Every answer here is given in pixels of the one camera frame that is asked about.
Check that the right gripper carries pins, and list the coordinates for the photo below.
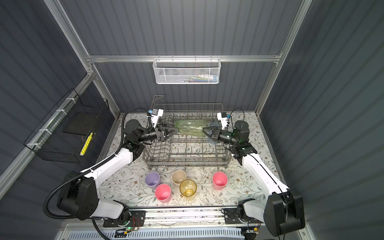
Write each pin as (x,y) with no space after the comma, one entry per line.
(216,132)

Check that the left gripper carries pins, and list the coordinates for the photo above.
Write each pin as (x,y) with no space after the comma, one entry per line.
(160,133)

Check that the green transparent cup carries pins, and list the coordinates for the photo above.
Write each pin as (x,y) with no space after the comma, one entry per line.
(191,127)

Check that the pink cup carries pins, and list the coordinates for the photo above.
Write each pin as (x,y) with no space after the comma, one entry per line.
(163,193)
(220,180)

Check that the blue-grey transparent cup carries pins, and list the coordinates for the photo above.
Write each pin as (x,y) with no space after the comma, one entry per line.
(213,124)

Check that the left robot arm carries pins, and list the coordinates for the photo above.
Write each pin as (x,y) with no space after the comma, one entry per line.
(78,196)

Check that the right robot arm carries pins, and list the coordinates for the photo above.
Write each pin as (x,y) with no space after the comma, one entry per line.
(284,210)

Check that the beige cup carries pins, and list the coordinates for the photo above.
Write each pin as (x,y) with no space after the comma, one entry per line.
(178,177)

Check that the purple cup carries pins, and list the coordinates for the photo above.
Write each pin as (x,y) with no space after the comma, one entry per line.
(153,180)

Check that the items in white basket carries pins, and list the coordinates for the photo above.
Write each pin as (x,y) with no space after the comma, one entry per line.
(205,78)

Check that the yellow transparent cup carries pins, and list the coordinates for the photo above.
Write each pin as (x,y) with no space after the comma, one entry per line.
(188,188)

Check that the pink cup front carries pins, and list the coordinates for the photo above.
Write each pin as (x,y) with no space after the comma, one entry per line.
(163,193)

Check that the yellow brush in basket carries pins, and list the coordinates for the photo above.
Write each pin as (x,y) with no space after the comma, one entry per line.
(86,144)

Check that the white vented strip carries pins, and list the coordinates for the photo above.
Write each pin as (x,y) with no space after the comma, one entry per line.
(221,233)

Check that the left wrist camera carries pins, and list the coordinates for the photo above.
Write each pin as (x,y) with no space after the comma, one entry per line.
(156,114)

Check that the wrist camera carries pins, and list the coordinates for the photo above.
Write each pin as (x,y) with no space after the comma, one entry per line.
(156,114)
(223,118)

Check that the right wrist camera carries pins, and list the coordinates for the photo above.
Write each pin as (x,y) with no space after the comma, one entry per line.
(223,118)

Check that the grey wire dish rack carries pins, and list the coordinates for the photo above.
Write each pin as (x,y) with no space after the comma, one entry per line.
(184,150)

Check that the white mesh wall basket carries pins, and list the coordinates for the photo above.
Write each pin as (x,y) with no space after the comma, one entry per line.
(168,71)

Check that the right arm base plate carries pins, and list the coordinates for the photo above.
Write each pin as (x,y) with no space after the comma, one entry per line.
(232,217)

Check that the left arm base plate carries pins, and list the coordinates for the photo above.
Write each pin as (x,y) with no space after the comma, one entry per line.
(127,219)

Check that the black wire wall basket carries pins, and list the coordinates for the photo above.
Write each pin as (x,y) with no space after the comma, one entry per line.
(62,137)

